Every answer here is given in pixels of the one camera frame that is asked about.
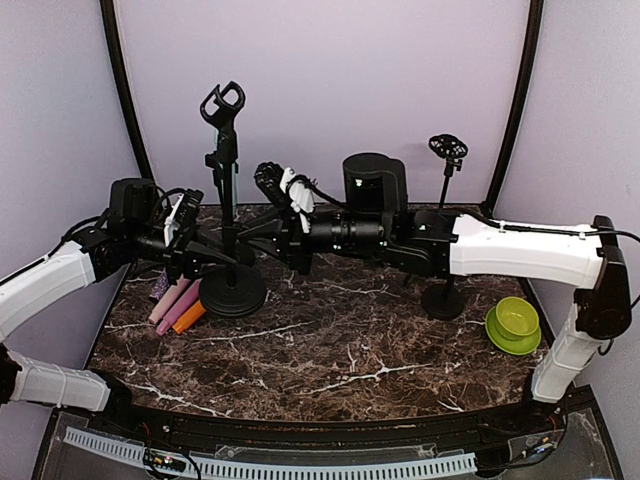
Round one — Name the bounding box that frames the black tripod stand with shock mount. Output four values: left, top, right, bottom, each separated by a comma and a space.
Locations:
402, 133, 470, 286

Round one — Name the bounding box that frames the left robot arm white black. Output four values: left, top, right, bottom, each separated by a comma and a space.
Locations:
1, 178, 238, 436

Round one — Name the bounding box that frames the black corner post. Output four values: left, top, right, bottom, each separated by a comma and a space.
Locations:
99, 0, 155, 181
480, 0, 545, 217

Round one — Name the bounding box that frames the pink microphone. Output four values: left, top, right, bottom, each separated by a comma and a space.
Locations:
156, 283, 199, 336

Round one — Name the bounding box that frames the cream white microphone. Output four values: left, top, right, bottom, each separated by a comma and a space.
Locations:
148, 277, 191, 324

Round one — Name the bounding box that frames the black front rail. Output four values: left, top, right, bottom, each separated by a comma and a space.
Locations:
49, 389, 596, 454

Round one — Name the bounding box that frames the white slotted cable duct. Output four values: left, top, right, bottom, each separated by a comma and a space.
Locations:
63, 427, 477, 480

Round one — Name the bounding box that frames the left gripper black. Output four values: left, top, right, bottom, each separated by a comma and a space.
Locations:
128, 216, 241, 286

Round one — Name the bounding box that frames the green bowl on saucer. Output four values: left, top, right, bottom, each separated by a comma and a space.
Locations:
485, 297, 542, 356

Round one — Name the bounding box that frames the right black corner post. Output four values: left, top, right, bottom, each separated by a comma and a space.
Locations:
480, 0, 545, 217

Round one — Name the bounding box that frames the left black corner post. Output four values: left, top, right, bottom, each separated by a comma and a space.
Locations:
99, 0, 155, 181

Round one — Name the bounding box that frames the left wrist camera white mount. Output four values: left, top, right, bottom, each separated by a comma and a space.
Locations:
163, 189, 204, 247

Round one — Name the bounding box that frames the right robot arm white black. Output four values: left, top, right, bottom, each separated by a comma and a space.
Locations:
238, 153, 633, 434

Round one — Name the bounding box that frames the mint green microphone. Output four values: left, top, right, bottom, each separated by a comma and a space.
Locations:
214, 127, 226, 152

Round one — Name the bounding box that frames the orange microphone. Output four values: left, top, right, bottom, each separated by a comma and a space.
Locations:
172, 300, 207, 334

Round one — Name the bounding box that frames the glitter microphone with silver grille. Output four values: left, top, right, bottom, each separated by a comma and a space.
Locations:
149, 271, 170, 304

